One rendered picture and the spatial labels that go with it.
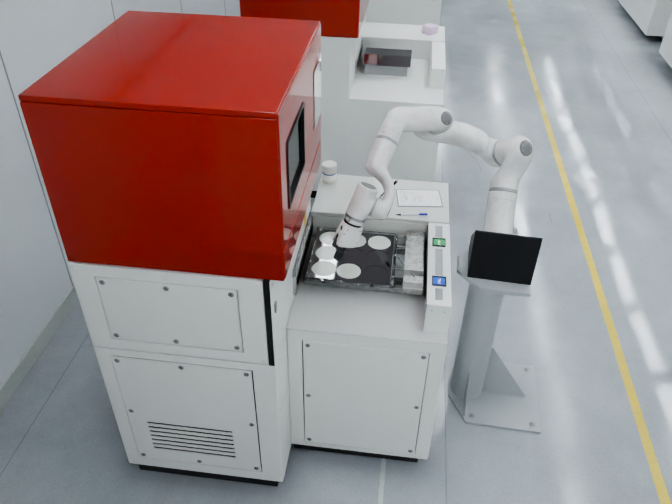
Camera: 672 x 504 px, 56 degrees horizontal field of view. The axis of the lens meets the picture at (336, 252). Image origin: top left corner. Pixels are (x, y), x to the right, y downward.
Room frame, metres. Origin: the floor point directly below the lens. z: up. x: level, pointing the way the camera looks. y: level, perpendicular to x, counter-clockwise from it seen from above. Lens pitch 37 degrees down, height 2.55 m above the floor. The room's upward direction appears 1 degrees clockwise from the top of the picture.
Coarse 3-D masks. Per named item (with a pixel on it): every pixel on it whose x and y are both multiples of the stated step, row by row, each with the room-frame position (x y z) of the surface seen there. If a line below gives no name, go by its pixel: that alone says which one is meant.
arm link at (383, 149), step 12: (384, 144) 2.20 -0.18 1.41; (396, 144) 2.23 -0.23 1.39; (372, 156) 2.18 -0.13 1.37; (384, 156) 2.17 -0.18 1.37; (372, 168) 2.15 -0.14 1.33; (384, 168) 2.14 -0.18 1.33; (384, 180) 2.12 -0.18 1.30; (384, 192) 2.11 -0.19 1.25; (384, 204) 2.04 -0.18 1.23; (372, 216) 2.04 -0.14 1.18; (384, 216) 2.02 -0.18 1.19
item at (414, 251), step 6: (408, 246) 2.25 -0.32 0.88; (414, 246) 2.25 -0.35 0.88; (420, 246) 2.25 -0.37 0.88; (408, 252) 2.21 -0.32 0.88; (414, 252) 2.21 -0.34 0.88; (420, 252) 2.21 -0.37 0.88; (408, 258) 2.17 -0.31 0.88; (414, 258) 2.17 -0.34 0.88; (420, 258) 2.17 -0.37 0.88; (408, 264) 2.12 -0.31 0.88; (414, 264) 2.12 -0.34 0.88; (420, 264) 2.13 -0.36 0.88; (408, 276) 2.04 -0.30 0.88; (420, 276) 2.04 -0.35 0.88; (408, 288) 1.97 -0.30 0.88; (414, 288) 1.97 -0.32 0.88; (420, 288) 1.97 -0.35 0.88; (420, 294) 1.96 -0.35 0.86
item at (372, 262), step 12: (348, 252) 2.18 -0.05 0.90; (360, 252) 2.18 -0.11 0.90; (372, 252) 2.18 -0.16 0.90; (384, 252) 2.18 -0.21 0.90; (312, 264) 2.09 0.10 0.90; (336, 264) 2.09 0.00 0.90; (360, 264) 2.09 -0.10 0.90; (372, 264) 2.09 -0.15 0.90; (384, 264) 2.10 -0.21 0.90; (312, 276) 2.01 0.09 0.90; (324, 276) 2.01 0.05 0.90; (336, 276) 2.01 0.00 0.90; (360, 276) 2.01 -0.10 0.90; (372, 276) 2.02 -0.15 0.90; (384, 276) 2.02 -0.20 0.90
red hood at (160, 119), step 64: (64, 64) 1.91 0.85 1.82; (128, 64) 1.92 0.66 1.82; (192, 64) 1.93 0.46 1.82; (256, 64) 1.94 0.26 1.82; (320, 64) 2.34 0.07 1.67; (64, 128) 1.66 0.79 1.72; (128, 128) 1.64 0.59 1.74; (192, 128) 1.61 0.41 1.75; (256, 128) 1.59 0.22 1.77; (320, 128) 2.36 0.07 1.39; (64, 192) 1.66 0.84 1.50; (128, 192) 1.64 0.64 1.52; (192, 192) 1.62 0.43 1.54; (256, 192) 1.59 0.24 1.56; (128, 256) 1.65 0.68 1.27; (192, 256) 1.62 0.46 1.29; (256, 256) 1.59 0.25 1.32
